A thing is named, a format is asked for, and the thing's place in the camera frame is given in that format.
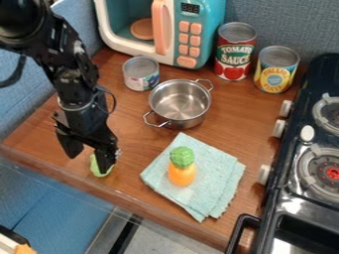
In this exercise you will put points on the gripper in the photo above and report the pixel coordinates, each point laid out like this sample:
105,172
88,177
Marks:
84,120

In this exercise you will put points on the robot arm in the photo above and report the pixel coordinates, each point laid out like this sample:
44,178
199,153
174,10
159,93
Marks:
57,49

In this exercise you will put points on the silver pot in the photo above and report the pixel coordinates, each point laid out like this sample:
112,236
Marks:
179,102

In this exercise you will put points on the green toy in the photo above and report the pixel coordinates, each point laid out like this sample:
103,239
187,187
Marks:
94,168

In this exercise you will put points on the small white can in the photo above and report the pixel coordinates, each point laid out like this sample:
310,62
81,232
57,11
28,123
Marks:
140,74

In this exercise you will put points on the orange toy pineapple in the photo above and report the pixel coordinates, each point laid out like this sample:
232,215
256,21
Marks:
181,168

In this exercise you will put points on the light blue cloth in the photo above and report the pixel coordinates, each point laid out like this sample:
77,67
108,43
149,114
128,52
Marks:
212,178

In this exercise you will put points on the toy microwave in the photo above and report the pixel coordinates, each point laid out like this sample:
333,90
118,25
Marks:
194,29

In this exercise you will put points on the red tomato can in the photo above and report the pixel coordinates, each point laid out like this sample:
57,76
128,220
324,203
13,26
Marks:
235,53

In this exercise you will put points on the yellow pineapple can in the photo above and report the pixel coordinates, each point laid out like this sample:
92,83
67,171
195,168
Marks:
276,71

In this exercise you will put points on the toy stove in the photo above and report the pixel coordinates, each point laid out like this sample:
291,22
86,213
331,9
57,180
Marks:
309,158

